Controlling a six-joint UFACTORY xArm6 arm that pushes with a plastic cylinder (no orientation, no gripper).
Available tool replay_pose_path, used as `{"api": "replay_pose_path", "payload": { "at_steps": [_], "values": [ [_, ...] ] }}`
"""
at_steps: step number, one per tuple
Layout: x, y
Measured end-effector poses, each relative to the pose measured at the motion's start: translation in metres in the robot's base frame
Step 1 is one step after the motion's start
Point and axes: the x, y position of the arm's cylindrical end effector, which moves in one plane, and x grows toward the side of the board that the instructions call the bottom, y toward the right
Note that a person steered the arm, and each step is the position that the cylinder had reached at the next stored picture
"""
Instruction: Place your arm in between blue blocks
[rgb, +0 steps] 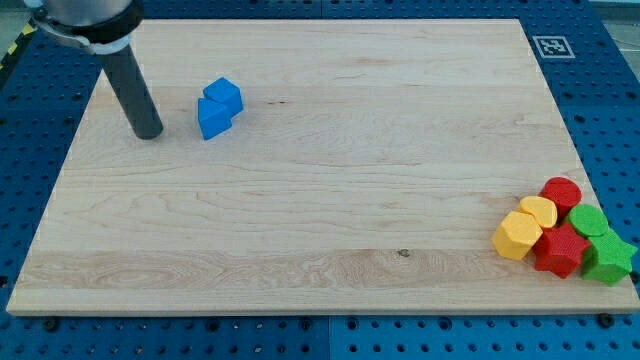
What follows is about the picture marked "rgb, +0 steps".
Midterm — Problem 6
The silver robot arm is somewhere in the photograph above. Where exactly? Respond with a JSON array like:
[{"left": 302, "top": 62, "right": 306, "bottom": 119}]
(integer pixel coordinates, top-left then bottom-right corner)
[{"left": 23, "top": 0, "right": 144, "bottom": 55}]

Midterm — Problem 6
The light wooden board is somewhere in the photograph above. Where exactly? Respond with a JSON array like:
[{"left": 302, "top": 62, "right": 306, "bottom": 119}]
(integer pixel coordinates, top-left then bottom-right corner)
[{"left": 7, "top": 19, "right": 639, "bottom": 317}]

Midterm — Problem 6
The blue pentagon block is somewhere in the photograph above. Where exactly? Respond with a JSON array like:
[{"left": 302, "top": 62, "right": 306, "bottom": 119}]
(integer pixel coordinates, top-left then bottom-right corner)
[{"left": 197, "top": 98, "right": 232, "bottom": 140}]

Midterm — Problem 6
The blue cube block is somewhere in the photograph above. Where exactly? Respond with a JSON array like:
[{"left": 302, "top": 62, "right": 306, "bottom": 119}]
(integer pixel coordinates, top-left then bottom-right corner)
[{"left": 203, "top": 77, "right": 244, "bottom": 117}]

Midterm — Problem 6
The yellow hexagon block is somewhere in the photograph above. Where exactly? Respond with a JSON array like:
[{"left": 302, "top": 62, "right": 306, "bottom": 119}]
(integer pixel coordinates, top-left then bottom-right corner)
[{"left": 492, "top": 211, "right": 543, "bottom": 260}]

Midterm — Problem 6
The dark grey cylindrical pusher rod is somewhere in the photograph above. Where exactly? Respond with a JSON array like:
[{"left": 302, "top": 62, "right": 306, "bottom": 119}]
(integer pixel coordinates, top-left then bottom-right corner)
[{"left": 98, "top": 45, "right": 164, "bottom": 140}]

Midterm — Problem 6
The yellow rounded block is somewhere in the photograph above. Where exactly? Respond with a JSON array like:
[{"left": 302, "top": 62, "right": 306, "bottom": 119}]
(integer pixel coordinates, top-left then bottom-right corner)
[{"left": 517, "top": 196, "right": 558, "bottom": 228}]

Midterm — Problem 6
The red cylinder block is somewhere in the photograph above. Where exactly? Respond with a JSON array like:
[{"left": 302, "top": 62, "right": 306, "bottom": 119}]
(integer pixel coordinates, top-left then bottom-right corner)
[{"left": 539, "top": 177, "right": 582, "bottom": 220}]

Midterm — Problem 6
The red star block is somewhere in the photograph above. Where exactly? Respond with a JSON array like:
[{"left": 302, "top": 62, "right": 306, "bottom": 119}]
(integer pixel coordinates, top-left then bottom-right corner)
[{"left": 533, "top": 223, "right": 591, "bottom": 279}]

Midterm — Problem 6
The white fiducial marker tag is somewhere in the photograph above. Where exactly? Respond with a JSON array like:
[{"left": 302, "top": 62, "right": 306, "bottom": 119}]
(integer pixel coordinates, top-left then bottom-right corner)
[{"left": 533, "top": 35, "right": 575, "bottom": 59}]

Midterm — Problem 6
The green cylinder block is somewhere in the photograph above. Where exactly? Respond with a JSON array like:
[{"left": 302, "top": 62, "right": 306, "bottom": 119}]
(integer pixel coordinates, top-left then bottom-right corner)
[{"left": 564, "top": 204, "right": 609, "bottom": 238}]

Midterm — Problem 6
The green star block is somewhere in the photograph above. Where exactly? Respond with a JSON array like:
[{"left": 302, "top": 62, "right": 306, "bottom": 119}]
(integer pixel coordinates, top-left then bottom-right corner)
[{"left": 581, "top": 228, "right": 638, "bottom": 286}]

